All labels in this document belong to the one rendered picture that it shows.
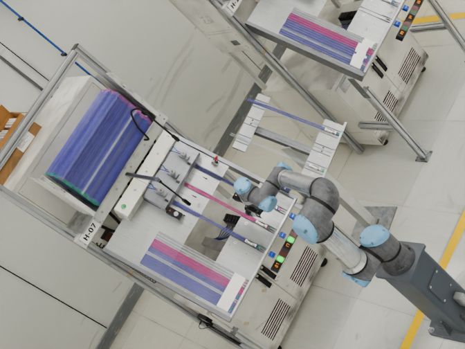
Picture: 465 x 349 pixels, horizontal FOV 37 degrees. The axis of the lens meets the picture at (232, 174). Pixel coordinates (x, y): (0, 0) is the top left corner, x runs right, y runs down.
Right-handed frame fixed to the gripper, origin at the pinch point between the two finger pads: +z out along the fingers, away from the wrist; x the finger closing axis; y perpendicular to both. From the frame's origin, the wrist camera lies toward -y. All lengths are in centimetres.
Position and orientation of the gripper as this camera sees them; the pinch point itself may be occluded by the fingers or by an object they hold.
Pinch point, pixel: (255, 212)
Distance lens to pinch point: 326.0
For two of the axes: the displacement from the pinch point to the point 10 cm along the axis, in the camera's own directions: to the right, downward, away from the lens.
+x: 4.8, -8.3, 2.7
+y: 8.4, 3.5, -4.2
